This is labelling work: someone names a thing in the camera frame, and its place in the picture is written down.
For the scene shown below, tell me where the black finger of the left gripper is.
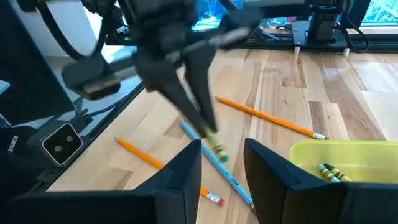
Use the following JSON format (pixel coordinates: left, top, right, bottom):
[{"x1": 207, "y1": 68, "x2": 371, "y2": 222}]
[
  {"x1": 136, "y1": 58, "x2": 208, "y2": 138},
  {"x1": 185, "y1": 46, "x2": 218, "y2": 133}
]

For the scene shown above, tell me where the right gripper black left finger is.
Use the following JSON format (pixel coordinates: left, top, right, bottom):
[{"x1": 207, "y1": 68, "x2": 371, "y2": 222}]
[{"x1": 0, "y1": 139, "x2": 203, "y2": 224}]

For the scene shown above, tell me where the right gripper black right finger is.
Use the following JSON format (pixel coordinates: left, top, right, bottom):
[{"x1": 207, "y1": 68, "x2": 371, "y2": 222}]
[{"x1": 243, "y1": 138, "x2": 398, "y2": 224}]

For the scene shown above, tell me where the teal crayon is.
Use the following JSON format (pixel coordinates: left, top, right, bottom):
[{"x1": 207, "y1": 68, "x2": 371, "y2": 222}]
[{"x1": 316, "y1": 164, "x2": 341, "y2": 184}]

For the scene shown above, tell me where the olive green crayon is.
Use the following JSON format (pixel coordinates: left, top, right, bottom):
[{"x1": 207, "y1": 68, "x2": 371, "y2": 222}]
[{"x1": 323, "y1": 162, "x2": 354, "y2": 183}]

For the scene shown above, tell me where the orange pencil with eraser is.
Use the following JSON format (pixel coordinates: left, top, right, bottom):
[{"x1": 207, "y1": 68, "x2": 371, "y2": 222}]
[
  {"x1": 114, "y1": 137, "x2": 225, "y2": 208},
  {"x1": 215, "y1": 96, "x2": 330, "y2": 141}
]

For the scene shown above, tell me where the blue pencil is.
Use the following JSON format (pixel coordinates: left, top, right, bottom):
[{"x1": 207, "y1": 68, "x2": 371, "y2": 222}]
[{"x1": 181, "y1": 121, "x2": 256, "y2": 214}]

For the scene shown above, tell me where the yellow translucent plastic supply box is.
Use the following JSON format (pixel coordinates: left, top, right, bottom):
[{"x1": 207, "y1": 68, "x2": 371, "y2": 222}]
[{"x1": 289, "y1": 139, "x2": 398, "y2": 184}]

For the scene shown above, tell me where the black panel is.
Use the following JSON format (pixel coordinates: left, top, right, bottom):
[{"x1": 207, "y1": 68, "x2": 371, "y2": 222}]
[{"x1": 0, "y1": 0, "x2": 75, "y2": 125}]

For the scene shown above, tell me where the black camera cable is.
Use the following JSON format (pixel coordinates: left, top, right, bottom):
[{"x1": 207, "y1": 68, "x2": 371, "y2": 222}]
[{"x1": 73, "y1": 93, "x2": 137, "y2": 125}]

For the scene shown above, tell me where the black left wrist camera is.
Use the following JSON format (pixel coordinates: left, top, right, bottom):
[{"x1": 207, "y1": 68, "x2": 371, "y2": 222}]
[{"x1": 62, "y1": 54, "x2": 137, "y2": 101}]

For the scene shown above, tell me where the black table-level camera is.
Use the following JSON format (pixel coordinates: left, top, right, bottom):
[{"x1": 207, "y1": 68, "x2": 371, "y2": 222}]
[{"x1": 26, "y1": 120, "x2": 85, "y2": 167}]

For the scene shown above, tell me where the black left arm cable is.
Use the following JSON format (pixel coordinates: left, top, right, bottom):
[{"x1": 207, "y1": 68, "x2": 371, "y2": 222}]
[{"x1": 37, "y1": 6, "x2": 109, "y2": 62}]

